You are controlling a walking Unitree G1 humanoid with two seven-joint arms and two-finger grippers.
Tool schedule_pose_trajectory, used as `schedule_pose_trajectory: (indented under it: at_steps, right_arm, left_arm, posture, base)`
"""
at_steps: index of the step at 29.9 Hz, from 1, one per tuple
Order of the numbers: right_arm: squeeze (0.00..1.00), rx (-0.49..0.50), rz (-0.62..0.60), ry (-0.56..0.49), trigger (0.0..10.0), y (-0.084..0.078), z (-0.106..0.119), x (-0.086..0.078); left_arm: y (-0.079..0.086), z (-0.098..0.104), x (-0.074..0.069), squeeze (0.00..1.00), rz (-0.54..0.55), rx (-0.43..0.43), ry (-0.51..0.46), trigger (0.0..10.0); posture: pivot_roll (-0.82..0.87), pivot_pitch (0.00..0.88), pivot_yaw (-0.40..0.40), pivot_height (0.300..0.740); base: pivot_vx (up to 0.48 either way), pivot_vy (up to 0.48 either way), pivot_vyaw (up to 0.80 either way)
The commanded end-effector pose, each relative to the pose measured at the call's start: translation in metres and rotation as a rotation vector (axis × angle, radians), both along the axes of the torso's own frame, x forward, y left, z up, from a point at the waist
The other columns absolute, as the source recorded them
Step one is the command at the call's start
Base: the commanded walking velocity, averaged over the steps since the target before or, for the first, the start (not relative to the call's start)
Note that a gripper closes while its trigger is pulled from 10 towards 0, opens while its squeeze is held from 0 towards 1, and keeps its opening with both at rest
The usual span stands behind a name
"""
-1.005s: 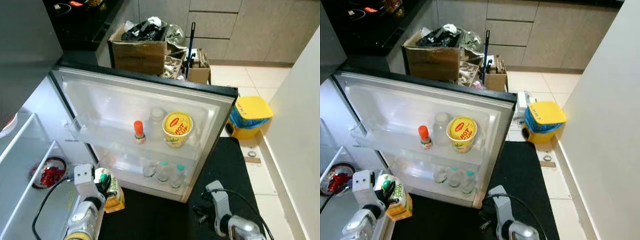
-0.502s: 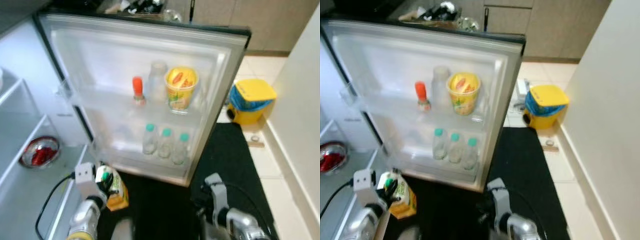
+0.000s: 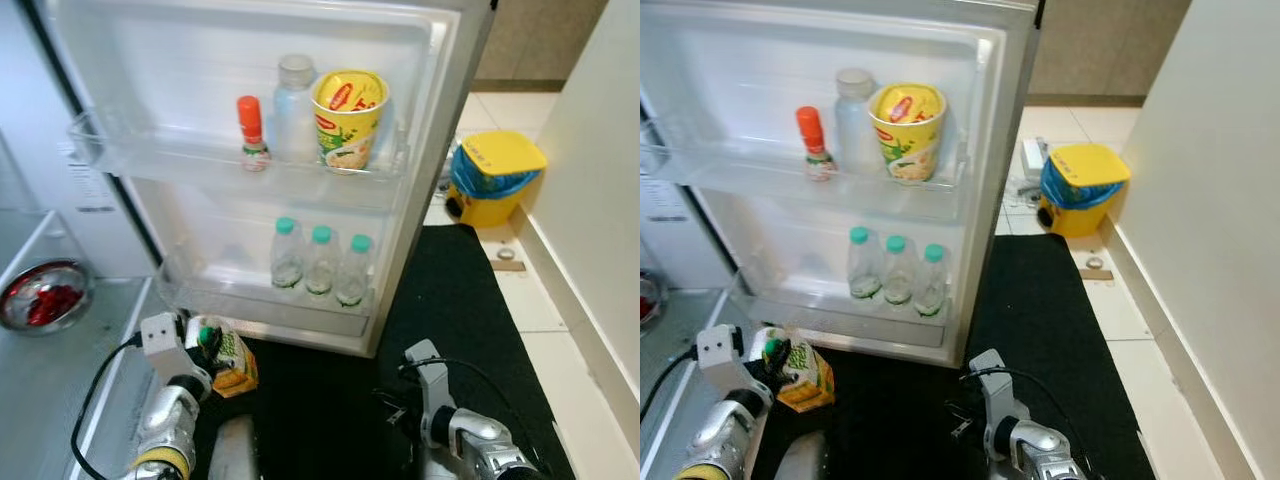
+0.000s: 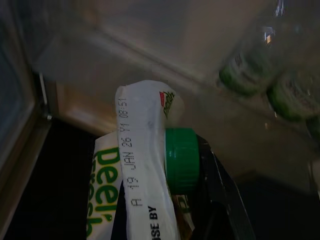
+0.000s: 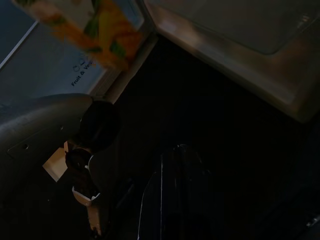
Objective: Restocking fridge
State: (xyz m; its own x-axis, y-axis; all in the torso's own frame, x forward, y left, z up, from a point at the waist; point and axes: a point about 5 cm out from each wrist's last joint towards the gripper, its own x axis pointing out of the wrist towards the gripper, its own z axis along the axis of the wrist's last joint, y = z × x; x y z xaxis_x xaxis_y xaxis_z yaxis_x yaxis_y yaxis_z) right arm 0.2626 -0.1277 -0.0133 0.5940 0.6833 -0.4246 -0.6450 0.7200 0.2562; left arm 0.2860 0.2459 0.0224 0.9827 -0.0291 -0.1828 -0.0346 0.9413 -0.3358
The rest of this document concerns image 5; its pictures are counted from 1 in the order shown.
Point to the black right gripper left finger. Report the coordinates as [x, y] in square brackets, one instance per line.
[160, 200]

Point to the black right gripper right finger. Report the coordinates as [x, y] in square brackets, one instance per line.
[195, 200]

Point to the orange green juice carton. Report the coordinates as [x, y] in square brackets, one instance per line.
[105, 42]

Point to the grey fridge body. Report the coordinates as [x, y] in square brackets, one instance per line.
[112, 82]

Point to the silver robot right leg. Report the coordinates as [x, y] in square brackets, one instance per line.
[37, 125]

